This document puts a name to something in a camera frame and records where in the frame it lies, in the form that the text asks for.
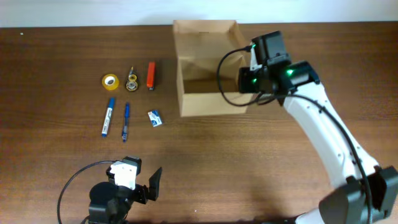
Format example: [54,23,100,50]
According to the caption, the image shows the brown cardboard box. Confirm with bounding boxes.
[173,20,252,117]

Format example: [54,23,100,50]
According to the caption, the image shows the white blue staples box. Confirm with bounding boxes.
[147,110,163,127]

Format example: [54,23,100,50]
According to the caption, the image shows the black yellow correction tape dispenser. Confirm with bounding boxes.
[126,67,139,92]

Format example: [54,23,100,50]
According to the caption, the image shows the yellow adhesive tape roll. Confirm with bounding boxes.
[101,73,119,91]

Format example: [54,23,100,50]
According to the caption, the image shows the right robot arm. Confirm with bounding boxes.
[238,31,397,223]

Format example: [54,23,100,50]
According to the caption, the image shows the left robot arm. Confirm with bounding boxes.
[88,156,162,224]

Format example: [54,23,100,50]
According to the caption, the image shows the blue white marker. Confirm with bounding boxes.
[101,98,116,138]

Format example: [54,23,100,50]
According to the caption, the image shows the blue ballpoint pen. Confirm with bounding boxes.
[121,103,130,142]

